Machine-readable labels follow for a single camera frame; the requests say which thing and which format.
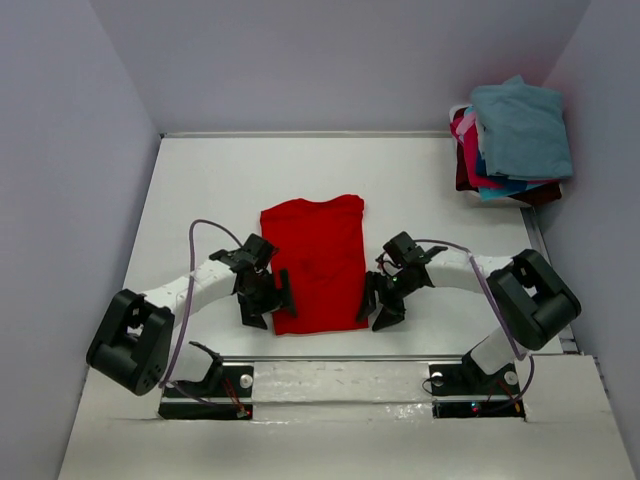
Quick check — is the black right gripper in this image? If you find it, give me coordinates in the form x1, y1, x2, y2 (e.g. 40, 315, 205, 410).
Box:
353, 267, 417, 331

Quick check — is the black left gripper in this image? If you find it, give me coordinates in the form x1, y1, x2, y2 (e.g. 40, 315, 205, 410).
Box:
237, 268, 296, 329

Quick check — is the red t shirt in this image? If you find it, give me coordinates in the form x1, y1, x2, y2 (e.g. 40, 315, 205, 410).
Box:
260, 194, 368, 336

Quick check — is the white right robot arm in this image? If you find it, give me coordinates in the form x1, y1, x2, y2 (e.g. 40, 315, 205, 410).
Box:
356, 231, 582, 396

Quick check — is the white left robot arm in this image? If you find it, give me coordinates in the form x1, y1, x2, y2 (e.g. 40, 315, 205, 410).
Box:
86, 234, 297, 396

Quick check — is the bright blue t shirt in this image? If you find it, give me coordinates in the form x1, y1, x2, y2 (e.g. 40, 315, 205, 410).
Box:
475, 152, 542, 201

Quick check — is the pink t shirt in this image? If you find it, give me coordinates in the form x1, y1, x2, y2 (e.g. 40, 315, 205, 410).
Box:
449, 106, 494, 191

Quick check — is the dark maroon t shirt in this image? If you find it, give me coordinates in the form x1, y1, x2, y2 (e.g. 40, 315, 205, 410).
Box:
511, 182, 562, 207

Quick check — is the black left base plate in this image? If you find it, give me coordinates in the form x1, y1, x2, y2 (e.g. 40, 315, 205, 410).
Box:
158, 363, 254, 421

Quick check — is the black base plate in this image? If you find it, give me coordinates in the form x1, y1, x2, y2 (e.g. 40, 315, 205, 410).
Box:
422, 363, 526, 419
158, 363, 254, 421

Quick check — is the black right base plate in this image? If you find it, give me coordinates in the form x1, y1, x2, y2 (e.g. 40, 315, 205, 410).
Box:
422, 363, 526, 419

